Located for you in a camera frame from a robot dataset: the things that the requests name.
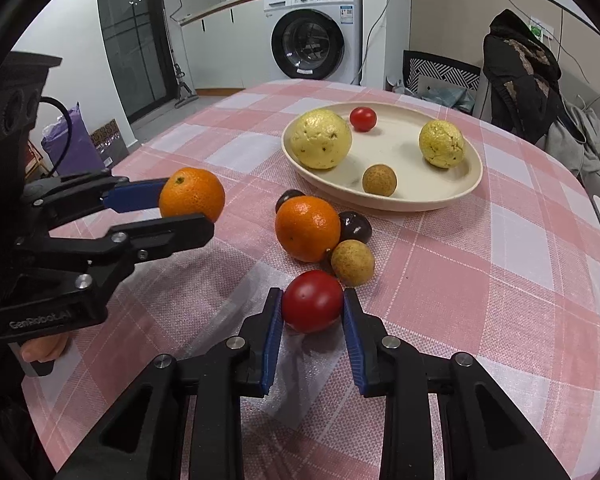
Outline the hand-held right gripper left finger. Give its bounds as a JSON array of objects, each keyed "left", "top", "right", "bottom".
[{"left": 55, "top": 287, "right": 286, "bottom": 480}]

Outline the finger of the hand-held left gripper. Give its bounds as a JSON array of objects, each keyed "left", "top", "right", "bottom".
[
  {"left": 22, "top": 170, "right": 173, "bottom": 232},
  {"left": 12, "top": 212, "right": 216, "bottom": 287}
]

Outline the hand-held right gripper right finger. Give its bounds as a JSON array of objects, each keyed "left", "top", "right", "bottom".
[{"left": 342, "top": 287, "right": 571, "bottom": 480}]

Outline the orange tangerine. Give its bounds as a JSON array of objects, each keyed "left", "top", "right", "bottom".
[
  {"left": 274, "top": 196, "right": 342, "bottom": 263},
  {"left": 158, "top": 167, "right": 226, "bottom": 224}
]

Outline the red cherry tomato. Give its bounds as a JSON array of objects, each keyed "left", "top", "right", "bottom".
[
  {"left": 281, "top": 270, "right": 345, "bottom": 334},
  {"left": 349, "top": 106, "right": 378, "bottom": 133}
]

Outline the brown longan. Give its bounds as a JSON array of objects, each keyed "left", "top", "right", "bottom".
[
  {"left": 330, "top": 240, "right": 376, "bottom": 288},
  {"left": 362, "top": 164, "right": 398, "bottom": 197}
]

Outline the large yellow guava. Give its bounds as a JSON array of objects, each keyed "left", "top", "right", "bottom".
[{"left": 289, "top": 109, "right": 353, "bottom": 170}]

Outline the cream round plate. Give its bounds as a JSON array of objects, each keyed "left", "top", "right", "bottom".
[{"left": 281, "top": 102, "right": 484, "bottom": 212}]

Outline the small yellow-green guava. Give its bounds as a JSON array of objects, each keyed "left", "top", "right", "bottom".
[{"left": 419, "top": 120, "right": 466, "bottom": 169}]

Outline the person's left hand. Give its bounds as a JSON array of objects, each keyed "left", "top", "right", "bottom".
[{"left": 21, "top": 334, "right": 72, "bottom": 364}]

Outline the brown patterned box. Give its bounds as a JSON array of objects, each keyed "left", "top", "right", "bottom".
[{"left": 90, "top": 119, "right": 130, "bottom": 169}]

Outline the purple plastic bag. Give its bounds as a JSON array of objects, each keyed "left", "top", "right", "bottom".
[{"left": 41, "top": 102, "right": 106, "bottom": 177}]

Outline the dark purple plum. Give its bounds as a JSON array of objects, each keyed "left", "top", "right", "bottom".
[
  {"left": 338, "top": 211, "right": 373, "bottom": 244},
  {"left": 275, "top": 189, "right": 306, "bottom": 215}
]

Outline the pink checked tablecloth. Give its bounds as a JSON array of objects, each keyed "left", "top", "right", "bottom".
[{"left": 20, "top": 80, "right": 600, "bottom": 480}]

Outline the floor mop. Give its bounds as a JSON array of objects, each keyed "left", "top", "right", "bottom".
[{"left": 161, "top": 0, "right": 199, "bottom": 110}]

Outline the dark glass sliding door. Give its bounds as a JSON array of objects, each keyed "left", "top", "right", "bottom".
[{"left": 96, "top": 0, "right": 177, "bottom": 122}]

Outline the white lower kitchen cabinet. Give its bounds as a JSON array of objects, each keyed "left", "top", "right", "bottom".
[{"left": 180, "top": 7, "right": 281, "bottom": 92}]

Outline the white washing machine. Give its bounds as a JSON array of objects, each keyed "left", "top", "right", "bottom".
[{"left": 263, "top": 0, "right": 364, "bottom": 85}]

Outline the black white patterned box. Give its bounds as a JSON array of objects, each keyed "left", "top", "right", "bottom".
[{"left": 402, "top": 50, "right": 482, "bottom": 107}]

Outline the grey blanket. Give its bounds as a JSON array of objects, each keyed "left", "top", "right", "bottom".
[{"left": 545, "top": 102, "right": 600, "bottom": 177}]

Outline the black jacket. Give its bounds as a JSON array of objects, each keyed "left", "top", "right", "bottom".
[{"left": 482, "top": 9, "right": 567, "bottom": 145}]

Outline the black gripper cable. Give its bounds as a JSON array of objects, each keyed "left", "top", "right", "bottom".
[{"left": 39, "top": 95, "right": 77, "bottom": 177}]

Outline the wall socket with green sticker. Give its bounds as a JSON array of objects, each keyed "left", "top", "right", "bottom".
[{"left": 530, "top": 17, "right": 554, "bottom": 41}]

